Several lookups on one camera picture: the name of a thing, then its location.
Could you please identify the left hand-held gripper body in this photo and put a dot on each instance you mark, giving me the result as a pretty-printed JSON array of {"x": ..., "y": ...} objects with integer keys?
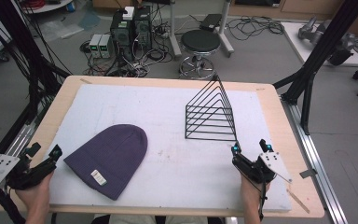
[{"x": 4, "y": 165}]

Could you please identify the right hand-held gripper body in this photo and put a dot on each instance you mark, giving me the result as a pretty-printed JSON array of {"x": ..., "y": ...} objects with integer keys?
[{"x": 272, "y": 163}]

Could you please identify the purple knit beanie hat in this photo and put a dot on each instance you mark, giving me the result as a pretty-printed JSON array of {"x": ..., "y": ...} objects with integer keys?
[{"x": 112, "y": 155}]

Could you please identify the person's right hand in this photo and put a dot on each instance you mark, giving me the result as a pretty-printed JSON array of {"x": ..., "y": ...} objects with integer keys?
[{"x": 251, "y": 191}]

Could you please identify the person's left hand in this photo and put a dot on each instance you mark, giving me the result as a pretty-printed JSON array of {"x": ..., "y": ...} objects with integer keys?
[{"x": 37, "y": 194}]

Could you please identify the grey tape piece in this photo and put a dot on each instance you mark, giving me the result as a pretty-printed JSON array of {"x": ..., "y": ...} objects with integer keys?
[{"x": 308, "y": 173}]

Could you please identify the beige tape strip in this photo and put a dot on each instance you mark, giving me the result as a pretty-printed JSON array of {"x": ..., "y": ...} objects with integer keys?
[{"x": 298, "y": 201}]

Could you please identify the white foam mat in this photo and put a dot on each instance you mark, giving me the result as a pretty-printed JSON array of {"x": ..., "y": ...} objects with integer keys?
[{"x": 174, "y": 168}]

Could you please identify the beige tape piece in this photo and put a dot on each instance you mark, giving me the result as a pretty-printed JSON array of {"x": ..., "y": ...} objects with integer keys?
[{"x": 85, "y": 81}]

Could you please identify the black metal stand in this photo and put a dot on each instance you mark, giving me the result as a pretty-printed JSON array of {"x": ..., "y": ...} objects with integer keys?
[
  {"x": 28, "y": 56},
  {"x": 320, "y": 53}
]

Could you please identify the white platform board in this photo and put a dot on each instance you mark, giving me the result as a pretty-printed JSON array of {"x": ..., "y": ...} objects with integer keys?
[{"x": 295, "y": 40}]

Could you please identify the black round stool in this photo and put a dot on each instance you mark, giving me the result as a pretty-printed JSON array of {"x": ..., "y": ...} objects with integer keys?
[{"x": 200, "y": 40}]

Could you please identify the grey power supply unit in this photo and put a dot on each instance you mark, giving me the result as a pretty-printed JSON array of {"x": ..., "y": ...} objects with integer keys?
[
  {"x": 106, "y": 45},
  {"x": 94, "y": 45}
]

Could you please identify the white table leg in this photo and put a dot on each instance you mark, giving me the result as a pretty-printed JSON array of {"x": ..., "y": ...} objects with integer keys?
[
  {"x": 174, "y": 31},
  {"x": 225, "y": 31}
]

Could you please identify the black flat case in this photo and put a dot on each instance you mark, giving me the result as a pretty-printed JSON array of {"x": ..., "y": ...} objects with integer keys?
[{"x": 210, "y": 21}]

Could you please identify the black computer tower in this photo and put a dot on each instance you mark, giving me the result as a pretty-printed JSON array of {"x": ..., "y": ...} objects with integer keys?
[
  {"x": 121, "y": 34},
  {"x": 143, "y": 28}
]

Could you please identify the white round table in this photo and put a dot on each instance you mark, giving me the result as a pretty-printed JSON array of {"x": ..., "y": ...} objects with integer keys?
[{"x": 46, "y": 4}]

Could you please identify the white box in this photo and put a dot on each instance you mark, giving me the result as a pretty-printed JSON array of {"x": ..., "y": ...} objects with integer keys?
[{"x": 128, "y": 13}]

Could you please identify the aluminium rail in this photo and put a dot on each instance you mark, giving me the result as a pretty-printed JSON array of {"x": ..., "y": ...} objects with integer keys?
[
  {"x": 18, "y": 140},
  {"x": 320, "y": 161}
]

